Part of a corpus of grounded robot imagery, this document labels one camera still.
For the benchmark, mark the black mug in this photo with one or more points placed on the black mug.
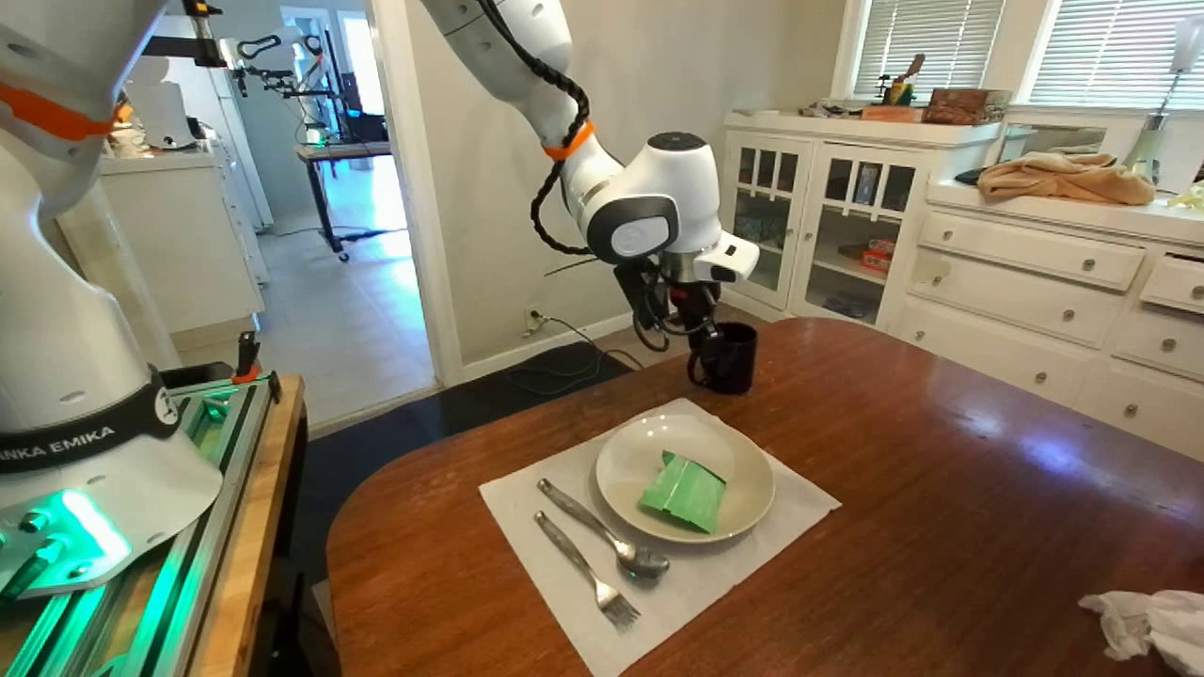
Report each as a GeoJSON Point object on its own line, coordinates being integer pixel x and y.
{"type": "Point", "coordinates": [732, 361]}

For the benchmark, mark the narrow white window blind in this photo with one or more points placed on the narrow white window blind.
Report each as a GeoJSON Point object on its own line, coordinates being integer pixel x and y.
{"type": "Point", "coordinates": [936, 44]}

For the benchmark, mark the white glass door cabinet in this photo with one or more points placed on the white glass door cabinet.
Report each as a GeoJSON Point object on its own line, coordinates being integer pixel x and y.
{"type": "Point", "coordinates": [767, 188]}

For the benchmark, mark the white open box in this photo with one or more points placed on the white open box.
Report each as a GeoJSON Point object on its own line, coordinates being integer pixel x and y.
{"type": "Point", "coordinates": [1057, 138]}

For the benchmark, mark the black mount bar orange clamp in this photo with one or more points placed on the black mount bar orange clamp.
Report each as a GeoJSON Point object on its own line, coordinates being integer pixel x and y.
{"type": "Point", "coordinates": [190, 48]}

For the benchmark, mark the black floor mat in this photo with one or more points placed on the black floor mat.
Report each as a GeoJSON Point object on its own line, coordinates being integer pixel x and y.
{"type": "Point", "coordinates": [417, 434]}

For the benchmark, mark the white counter cabinet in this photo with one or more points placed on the white counter cabinet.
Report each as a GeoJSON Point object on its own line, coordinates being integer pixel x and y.
{"type": "Point", "coordinates": [175, 237]}

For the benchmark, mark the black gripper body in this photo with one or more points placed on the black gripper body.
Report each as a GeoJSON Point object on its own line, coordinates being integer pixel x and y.
{"type": "Point", "coordinates": [679, 300]}

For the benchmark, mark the brown wooden box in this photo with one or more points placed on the brown wooden box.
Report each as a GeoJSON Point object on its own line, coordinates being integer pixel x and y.
{"type": "Point", "coordinates": [965, 105]}

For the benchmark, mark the metal spoon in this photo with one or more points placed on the metal spoon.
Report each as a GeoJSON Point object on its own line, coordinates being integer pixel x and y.
{"type": "Point", "coordinates": [633, 558]}

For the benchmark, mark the white round plate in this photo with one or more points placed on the white round plate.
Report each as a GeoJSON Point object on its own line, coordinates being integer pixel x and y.
{"type": "Point", "coordinates": [627, 470]}

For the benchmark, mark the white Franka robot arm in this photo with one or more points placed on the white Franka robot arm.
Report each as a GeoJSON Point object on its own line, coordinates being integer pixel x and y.
{"type": "Point", "coordinates": [63, 314]}

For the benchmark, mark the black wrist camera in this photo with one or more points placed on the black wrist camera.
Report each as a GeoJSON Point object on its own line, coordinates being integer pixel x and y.
{"type": "Point", "coordinates": [639, 287]}

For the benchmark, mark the white fluffy duster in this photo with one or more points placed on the white fluffy duster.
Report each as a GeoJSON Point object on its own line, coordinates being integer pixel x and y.
{"type": "Point", "coordinates": [1178, 58]}

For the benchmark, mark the white placemat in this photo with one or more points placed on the white placemat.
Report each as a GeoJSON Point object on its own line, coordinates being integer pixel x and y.
{"type": "Point", "coordinates": [529, 513]}

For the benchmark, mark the black desk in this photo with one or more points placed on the black desk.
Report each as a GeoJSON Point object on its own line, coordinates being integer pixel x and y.
{"type": "Point", "coordinates": [344, 152]}

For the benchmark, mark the white dresser with drawers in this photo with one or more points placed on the white dresser with drawers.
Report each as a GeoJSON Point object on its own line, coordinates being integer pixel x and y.
{"type": "Point", "coordinates": [1040, 302]}

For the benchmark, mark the wide white window blind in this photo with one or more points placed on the wide white window blind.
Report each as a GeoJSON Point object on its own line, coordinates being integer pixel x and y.
{"type": "Point", "coordinates": [1116, 51]}

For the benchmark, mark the white crumpled cloth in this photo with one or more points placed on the white crumpled cloth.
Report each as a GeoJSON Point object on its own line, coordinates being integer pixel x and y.
{"type": "Point", "coordinates": [1161, 621]}

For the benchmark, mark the red and black tool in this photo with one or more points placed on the red and black tool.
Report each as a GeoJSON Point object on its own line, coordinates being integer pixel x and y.
{"type": "Point", "coordinates": [245, 359]}

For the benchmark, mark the metal fork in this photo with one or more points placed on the metal fork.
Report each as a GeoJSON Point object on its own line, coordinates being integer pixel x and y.
{"type": "Point", "coordinates": [584, 564]}

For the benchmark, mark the brown crumpled cloth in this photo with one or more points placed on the brown crumpled cloth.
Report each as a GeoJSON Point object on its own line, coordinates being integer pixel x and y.
{"type": "Point", "coordinates": [1065, 177]}

